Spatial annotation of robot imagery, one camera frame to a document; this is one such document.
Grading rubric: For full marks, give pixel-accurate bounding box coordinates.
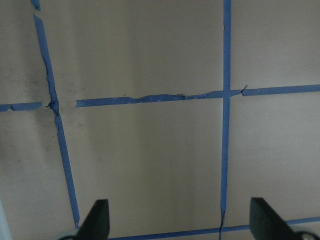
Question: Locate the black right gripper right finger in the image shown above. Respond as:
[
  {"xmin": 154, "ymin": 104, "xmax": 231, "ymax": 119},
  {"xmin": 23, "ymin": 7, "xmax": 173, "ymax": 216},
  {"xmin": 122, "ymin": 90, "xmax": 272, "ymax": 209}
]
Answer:
[{"xmin": 249, "ymin": 197, "xmax": 300, "ymax": 240}]

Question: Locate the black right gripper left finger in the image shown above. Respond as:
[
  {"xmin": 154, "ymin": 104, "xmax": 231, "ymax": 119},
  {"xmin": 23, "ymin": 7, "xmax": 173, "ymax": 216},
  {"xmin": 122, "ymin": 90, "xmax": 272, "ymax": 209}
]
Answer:
[{"xmin": 75, "ymin": 199, "xmax": 110, "ymax": 240}]

